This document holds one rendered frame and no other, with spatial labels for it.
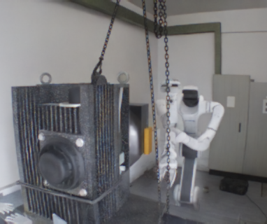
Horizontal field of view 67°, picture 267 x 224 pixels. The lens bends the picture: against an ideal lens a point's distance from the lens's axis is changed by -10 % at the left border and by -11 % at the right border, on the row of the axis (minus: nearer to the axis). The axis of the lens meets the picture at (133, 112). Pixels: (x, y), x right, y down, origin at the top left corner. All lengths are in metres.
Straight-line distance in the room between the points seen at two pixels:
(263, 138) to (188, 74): 1.71
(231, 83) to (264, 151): 1.21
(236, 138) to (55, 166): 3.22
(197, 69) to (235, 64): 0.68
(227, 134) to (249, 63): 1.24
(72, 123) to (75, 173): 0.21
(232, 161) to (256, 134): 0.60
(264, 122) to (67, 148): 3.22
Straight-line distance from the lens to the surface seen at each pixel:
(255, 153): 3.87
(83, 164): 0.98
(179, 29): 4.20
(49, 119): 1.07
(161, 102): 1.77
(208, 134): 1.69
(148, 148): 1.36
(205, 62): 4.07
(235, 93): 3.74
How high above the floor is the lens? 1.62
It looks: 8 degrees down
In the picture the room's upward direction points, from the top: straight up
